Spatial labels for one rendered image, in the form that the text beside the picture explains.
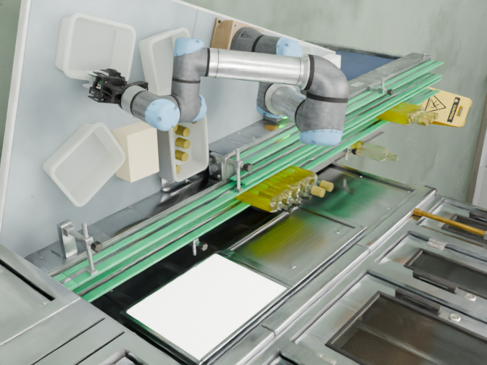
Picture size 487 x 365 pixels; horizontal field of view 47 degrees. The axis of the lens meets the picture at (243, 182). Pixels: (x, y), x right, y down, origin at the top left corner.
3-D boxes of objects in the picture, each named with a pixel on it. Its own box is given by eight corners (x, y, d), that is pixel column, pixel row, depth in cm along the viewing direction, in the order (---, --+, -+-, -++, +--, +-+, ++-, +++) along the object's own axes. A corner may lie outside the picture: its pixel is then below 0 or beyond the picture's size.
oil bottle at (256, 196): (231, 198, 212) (275, 215, 200) (230, 185, 210) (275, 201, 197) (240, 192, 216) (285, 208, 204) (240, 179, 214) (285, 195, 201)
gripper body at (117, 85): (91, 69, 148) (119, 82, 141) (117, 72, 154) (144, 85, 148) (85, 96, 150) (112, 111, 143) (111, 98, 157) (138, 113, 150)
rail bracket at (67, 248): (51, 255, 168) (97, 284, 154) (41, 206, 160) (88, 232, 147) (65, 248, 171) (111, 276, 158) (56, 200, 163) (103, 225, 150)
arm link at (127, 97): (156, 90, 145) (148, 120, 148) (144, 85, 148) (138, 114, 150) (133, 88, 140) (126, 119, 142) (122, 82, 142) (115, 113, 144)
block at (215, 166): (207, 177, 208) (221, 182, 204) (206, 153, 204) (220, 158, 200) (214, 174, 211) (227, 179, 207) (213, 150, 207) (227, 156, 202)
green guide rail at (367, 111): (230, 179, 208) (246, 185, 203) (230, 177, 207) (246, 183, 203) (428, 74, 325) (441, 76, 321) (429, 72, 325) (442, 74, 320)
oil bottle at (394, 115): (372, 117, 286) (424, 129, 269) (372, 107, 283) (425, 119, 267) (377, 114, 289) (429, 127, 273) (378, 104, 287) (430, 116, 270)
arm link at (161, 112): (180, 131, 142) (155, 135, 136) (153, 116, 148) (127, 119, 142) (185, 102, 139) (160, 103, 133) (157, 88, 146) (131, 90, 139)
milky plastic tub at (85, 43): (53, 7, 151) (72, 11, 146) (119, 24, 168) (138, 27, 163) (45, 71, 154) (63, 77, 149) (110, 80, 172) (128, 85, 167)
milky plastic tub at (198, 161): (158, 177, 197) (175, 184, 192) (152, 118, 187) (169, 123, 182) (193, 161, 209) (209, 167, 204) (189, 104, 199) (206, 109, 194)
